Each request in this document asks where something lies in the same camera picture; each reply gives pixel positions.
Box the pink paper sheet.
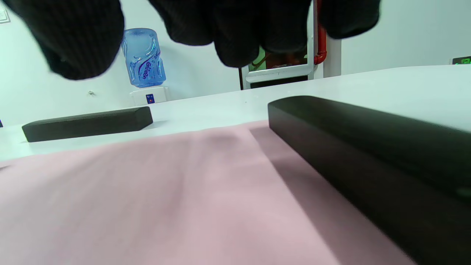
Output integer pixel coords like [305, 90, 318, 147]
[0, 120, 416, 265]

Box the dark wooden paperweight bar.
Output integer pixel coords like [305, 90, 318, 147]
[21, 106, 154, 143]
[268, 95, 471, 265]

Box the blue dispenser water bottle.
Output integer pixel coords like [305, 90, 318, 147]
[121, 28, 167, 89]

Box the white water dispenser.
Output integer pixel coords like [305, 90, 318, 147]
[130, 86, 169, 106]

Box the person's right hand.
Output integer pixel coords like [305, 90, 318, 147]
[2, 0, 382, 81]

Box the red pipe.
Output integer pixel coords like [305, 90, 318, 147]
[314, 0, 328, 66]

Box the glass fire hose cabinet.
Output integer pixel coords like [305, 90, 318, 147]
[239, 46, 315, 91]

